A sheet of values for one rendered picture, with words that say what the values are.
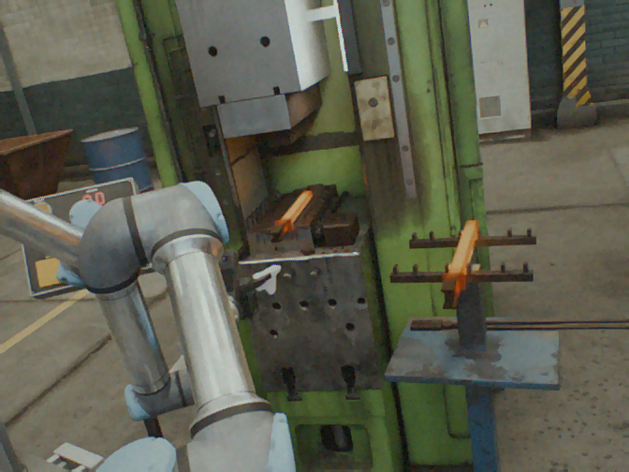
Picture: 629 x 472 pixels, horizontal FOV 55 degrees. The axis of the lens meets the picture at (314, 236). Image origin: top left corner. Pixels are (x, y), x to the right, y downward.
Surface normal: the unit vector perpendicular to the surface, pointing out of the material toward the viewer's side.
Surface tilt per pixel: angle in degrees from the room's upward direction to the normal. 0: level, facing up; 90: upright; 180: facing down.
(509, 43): 90
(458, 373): 0
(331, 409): 90
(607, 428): 0
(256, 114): 90
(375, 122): 90
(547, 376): 0
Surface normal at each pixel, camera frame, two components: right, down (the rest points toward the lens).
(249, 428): 0.32, -0.59
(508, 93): -0.30, 0.36
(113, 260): 0.15, 0.61
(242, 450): 0.09, -0.58
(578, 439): -0.18, -0.93
